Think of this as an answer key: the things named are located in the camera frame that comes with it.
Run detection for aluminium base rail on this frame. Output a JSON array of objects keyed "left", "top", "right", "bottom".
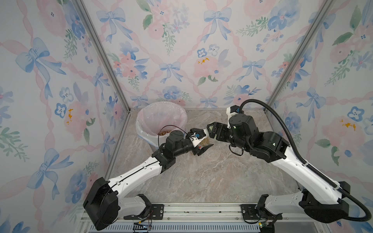
[{"left": 76, "top": 202, "right": 331, "bottom": 233}]

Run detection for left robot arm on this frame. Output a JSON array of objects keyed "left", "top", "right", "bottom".
[{"left": 83, "top": 128, "right": 211, "bottom": 231}]

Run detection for right aluminium corner post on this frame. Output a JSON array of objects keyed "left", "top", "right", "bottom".
[{"left": 267, "top": 0, "right": 335, "bottom": 106}]

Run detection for black corrugated cable conduit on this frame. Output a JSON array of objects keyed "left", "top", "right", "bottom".
[{"left": 239, "top": 98, "right": 373, "bottom": 222}]

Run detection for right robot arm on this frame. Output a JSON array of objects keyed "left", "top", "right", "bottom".
[{"left": 207, "top": 114, "right": 349, "bottom": 223}]

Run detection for peanuts inside trash bin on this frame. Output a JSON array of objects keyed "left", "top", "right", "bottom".
[{"left": 158, "top": 131, "right": 171, "bottom": 136}]

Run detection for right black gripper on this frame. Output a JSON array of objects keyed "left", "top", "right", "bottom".
[{"left": 206, "top": 120, "right": 250, "bottom": 153}]

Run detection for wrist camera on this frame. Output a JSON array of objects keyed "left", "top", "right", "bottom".
[
  {"left": 226, "top": 105, "right": 240, "bottom": 124},
  {"left": 188, "top": 128, "right": 209, "bottom": 147}
]

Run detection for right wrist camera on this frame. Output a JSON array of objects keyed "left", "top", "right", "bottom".
[{"left": 226, "top": 105, "right": 240, "bottom": 124}]

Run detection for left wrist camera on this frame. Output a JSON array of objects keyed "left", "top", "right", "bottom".
[{"left": 188, "top": 128, "right": 209, "bottom": 147}]

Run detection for left aluminium corner post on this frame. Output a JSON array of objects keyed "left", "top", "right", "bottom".
[{"left": 72, "top": 0, "right": 131, "bottom": 113}]

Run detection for green lid jar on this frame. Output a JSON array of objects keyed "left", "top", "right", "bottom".
[{"left": 199, "top": 136, "right": 213, "bottom": 147}]

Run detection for aluminium corner post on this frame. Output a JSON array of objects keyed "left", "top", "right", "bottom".
[
  {"left": 267, "top": 0, "right": 335, "bottom": 106},
  {"left": 72, "top": 0, "right": 131, "bottom": 113}
]

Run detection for grey mesh trash bin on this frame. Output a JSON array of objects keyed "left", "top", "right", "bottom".
[{"left": 149, "top": 142, "right": 159, "bottom": 152}]

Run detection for thin black left cable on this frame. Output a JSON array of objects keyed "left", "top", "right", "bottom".
[{"left": 158, "top": 125, "right": 190, "bottom": 149}]

